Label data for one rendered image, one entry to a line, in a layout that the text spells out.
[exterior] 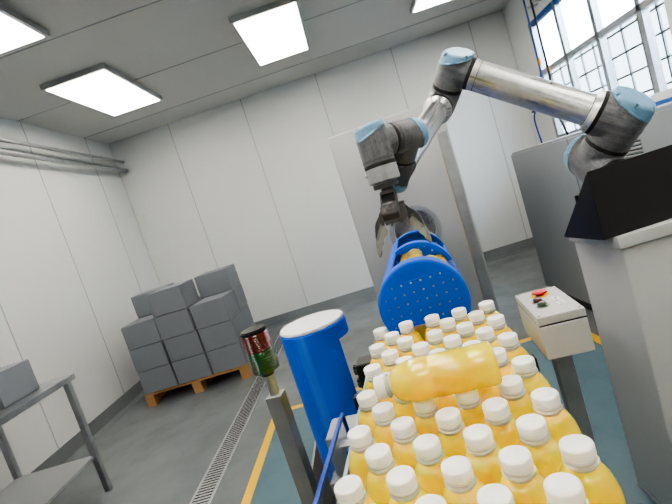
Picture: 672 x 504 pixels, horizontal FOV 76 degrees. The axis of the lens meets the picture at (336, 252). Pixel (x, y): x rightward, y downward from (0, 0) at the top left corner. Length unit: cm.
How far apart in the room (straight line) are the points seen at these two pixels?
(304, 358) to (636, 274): 119
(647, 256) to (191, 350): 429
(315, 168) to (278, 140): 68
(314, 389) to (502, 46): 615
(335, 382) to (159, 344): 354
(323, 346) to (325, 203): 490
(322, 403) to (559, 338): 103
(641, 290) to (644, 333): 14
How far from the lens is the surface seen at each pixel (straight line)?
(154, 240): 716
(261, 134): 670
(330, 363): 175
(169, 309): 497
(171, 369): 517
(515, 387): 78
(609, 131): 178
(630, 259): 167
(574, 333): 108
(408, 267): 135
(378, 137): 120
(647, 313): 174
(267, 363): 99
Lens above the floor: 146
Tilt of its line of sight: 6 degrees down
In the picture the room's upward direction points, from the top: 18 degrees counter-clockwise
